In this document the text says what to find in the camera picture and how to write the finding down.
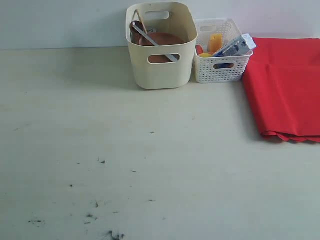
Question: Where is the yellow lemon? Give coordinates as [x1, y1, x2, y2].
[198, 52, 213, 58]

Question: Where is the red sausage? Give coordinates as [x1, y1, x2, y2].
[195, 44, 204, 55]

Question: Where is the brown wooden plate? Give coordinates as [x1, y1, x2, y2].
[139, 32, 185, 64]

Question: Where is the dark wooden spoon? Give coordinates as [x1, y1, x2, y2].
[129, 20, 147, 45]

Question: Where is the steel table knife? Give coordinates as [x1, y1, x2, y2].
[133, 21, 181, 63]

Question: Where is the yellow cheese wedge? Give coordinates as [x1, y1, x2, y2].
[207, 33, 223, 54]

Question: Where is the wooden chopstick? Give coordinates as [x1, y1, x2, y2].
[135, 9, 143, 23]

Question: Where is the blue white milk carton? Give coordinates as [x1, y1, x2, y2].
[212, 33, 257, 57]

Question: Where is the red scalloped table cloth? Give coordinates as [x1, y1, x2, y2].
[242, 37, 320, 143]

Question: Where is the cream plastic bin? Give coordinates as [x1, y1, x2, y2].
[125, 2, 198, 90]

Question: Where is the white perforated plastic basket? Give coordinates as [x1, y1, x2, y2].
[193, 18, 254, 84]

